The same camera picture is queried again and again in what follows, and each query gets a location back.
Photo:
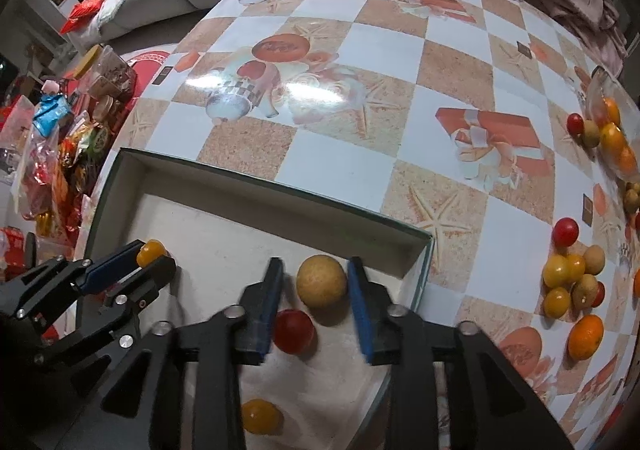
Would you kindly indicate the large orange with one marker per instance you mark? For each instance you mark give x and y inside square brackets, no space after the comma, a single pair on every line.
[586,337]

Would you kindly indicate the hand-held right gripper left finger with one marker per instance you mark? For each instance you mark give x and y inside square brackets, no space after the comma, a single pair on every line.
[265,310]

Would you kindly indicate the tan longan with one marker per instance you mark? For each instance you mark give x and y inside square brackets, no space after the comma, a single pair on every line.
[591,133]
[585,291]
[634,186]
[631,200]
[321,280]
[593,259]

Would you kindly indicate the red round mat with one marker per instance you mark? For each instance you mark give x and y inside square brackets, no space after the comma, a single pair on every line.
[150,65]

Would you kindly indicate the white cardboard box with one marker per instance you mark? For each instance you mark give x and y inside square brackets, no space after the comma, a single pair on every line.
[225,230]

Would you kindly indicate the yellow cherry tomato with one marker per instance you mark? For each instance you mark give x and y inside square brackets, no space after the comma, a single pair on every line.
[556,303]
[576,266]
[260,416]
[556,270]
[150,251]

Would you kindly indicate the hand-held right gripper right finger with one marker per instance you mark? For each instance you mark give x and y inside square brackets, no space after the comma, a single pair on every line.
[360,310]

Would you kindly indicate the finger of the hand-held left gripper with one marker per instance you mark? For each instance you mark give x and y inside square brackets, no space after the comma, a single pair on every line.
[110,265]
[150,282]

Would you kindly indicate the small orange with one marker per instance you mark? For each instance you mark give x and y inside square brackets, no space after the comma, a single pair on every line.
[611,138]
[612,110]

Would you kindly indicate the clear jar with yellow lid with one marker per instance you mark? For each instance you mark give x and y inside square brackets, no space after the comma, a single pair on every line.
[112,73]

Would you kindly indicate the pile of snack bags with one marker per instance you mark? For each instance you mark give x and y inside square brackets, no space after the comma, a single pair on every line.
[45,180]

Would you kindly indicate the clear glass bowl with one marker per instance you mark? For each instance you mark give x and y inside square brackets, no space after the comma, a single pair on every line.
[597,90]

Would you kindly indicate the red foil packet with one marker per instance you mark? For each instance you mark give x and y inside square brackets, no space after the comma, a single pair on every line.
[82,13]

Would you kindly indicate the blue snack packet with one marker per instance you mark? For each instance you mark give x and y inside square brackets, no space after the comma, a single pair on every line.
[50,111]

